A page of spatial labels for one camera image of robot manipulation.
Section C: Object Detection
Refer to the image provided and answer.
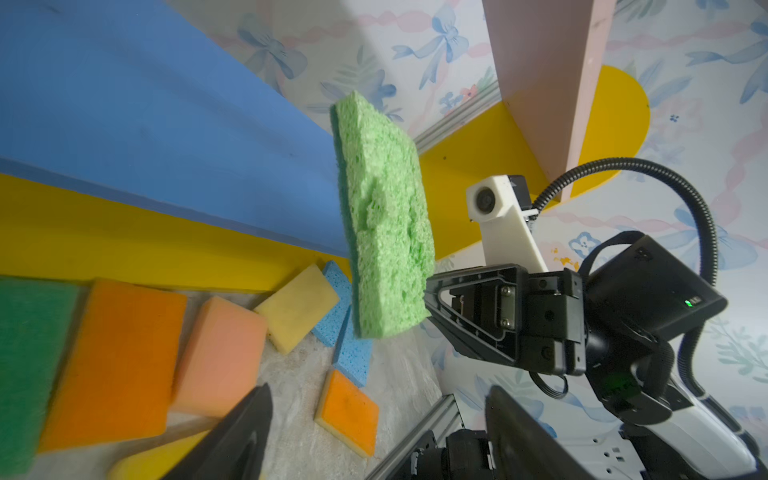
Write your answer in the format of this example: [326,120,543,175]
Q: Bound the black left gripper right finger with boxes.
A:
[485,386,594,480]

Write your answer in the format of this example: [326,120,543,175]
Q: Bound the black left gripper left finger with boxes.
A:
[162,384,273,480]

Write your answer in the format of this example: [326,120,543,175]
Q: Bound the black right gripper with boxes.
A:
[424,264,587,376]

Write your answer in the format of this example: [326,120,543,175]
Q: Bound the bright yellow sponge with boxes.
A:
[106,430,209,480]

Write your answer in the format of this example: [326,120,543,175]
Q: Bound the pink salmon sponge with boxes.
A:
[170,296,267,418]

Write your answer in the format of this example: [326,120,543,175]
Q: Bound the pale yellow sponge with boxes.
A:
[253,265,340,355]

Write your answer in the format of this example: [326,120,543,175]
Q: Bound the light green sponge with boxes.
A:
[330,91,436,339]

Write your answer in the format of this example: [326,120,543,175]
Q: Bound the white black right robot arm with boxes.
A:
[425,231,762,479]

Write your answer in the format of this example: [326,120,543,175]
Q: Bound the blue sponge near shelf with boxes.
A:
[310,260,355,349]

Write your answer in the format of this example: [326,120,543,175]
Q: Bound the yellow pink blue wooden shelf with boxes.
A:
[0,0,652,293]

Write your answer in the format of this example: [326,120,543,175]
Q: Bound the orange sponge right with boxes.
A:
[314,369,380,458]

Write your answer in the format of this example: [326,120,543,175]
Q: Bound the orange sponge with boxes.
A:
[314,369,380,458]
[38,280,187,453]

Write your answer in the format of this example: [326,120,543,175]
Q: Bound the orange sponge left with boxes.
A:
[38,280,187,453]

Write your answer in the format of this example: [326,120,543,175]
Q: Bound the blue sponge lower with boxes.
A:
[332,306,373,388]

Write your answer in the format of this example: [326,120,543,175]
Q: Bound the dark green sponge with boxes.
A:
[1,277,79,476]

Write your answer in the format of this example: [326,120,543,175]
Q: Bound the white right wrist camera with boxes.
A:
[466,175,547,273]

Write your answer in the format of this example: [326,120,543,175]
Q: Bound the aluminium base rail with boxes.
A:
[366,394,464,480]

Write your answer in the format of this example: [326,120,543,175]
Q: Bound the black corrugated cable conduit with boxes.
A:
[530,157,719,397]

